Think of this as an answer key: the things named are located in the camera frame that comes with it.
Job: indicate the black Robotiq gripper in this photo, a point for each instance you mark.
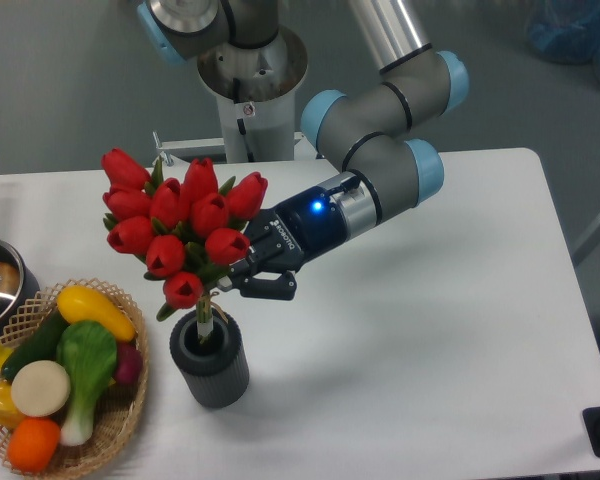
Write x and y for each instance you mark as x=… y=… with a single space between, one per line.
x=287 y=236

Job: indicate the red tulip bouquet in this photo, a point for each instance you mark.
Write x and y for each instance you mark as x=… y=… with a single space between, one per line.
x=186 y=232

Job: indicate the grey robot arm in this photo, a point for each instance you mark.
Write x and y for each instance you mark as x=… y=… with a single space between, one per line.
x=364 y=138

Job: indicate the dark grey ribbed vase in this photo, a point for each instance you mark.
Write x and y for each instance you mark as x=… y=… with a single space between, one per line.
x=216 y=372

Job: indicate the purple red radish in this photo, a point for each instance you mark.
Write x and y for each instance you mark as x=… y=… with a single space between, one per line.
x=129 y=364

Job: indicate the green bok choy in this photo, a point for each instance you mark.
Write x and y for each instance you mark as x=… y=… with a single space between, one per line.
x=88 y=353

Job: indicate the yellow squash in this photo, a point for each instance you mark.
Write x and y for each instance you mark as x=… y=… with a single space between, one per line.
x=79 y=303

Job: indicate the woven wicker basket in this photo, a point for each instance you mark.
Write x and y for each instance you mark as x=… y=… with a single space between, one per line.
x=118 y=410

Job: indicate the dark green cucumber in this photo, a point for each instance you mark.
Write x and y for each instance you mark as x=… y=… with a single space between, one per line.
x=40 y=345

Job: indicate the round beige bun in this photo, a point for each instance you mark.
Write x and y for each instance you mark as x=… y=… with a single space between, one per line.
x=40 y=388

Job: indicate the orange fruit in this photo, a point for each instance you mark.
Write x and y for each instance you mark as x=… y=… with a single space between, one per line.
x=32 y=444

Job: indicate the yellow bell pepper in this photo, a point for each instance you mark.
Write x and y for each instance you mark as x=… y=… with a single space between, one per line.
x=10 y=415

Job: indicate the blue plastic bag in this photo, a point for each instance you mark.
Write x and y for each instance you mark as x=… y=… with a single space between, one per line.
x=566 y=32

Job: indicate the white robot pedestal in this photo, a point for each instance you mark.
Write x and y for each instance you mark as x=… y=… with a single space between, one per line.
x=255 y=96

